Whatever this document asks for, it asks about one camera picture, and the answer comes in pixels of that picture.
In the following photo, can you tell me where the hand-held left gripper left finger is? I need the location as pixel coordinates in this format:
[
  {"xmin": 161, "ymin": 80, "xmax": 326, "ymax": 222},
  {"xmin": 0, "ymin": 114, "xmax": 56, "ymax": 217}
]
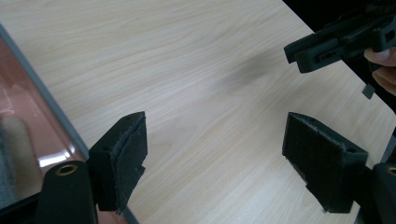
[{"xmin": 88, "ymin": 110, "xmax": 149, "ymax": 217}]

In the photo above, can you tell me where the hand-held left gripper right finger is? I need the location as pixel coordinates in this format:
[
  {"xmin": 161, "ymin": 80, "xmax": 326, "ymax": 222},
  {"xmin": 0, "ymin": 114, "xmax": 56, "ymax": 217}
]
[{"xmin": 281, "ymin": 111, "xmax": 370, "ymax": 215}]

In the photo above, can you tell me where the pink basin with grey rim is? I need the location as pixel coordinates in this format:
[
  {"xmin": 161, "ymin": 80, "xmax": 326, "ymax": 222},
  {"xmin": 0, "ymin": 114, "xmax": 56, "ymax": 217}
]
[{"xmin": 0, "ymin": 22, "xmax": 140, "ymax": 224}]

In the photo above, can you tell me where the dark tape strip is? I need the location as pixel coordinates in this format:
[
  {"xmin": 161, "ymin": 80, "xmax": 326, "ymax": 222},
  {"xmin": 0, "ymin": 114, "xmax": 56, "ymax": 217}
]
[{"xmin": 361, "ymin": 83, "xmax": 376, "ymax": 100}]

